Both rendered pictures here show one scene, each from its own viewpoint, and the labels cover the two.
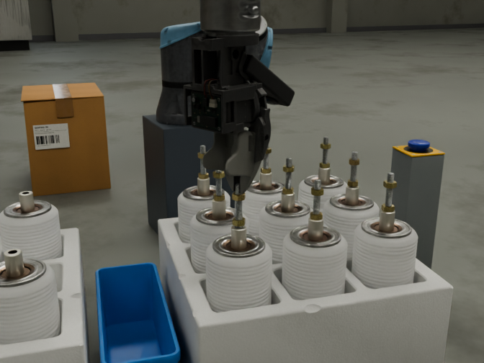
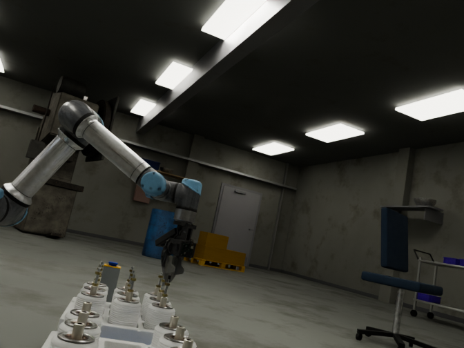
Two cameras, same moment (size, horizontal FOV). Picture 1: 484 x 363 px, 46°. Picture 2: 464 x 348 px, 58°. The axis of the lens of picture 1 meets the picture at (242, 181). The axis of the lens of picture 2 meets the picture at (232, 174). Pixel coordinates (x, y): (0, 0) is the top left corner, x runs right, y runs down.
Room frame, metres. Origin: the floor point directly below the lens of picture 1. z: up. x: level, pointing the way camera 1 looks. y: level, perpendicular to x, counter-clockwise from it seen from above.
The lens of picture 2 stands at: (0.53, 1.50, 0.50)
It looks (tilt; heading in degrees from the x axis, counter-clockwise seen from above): 9 degrees up; 273
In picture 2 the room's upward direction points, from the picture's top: 12 degrees clockwise
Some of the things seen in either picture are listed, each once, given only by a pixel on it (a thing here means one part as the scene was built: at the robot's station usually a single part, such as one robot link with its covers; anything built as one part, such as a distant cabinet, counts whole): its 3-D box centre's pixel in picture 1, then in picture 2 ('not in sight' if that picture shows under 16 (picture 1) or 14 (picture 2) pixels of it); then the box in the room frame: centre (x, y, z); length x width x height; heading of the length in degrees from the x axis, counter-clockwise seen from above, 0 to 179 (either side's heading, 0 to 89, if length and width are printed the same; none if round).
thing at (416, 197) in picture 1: (410, 226); (103, 302); (1.04, -0.33, 0.16); 0.07 x 0.07 x 0.31; 16
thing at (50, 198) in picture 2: not in sight; (62, 154); (4.05, -6.05, 1.51); 1.55 x 1.42 x 3.01; 116
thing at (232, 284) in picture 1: (238, 302); (156, 333); (0.74, 0.00, 0.16); 0.10 x 0.10 x 0.18
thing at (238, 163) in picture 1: (239, 164); (177, 270); (0.71, 0.00, 0.38); 0.06 x 0.03 x 0.09; 138
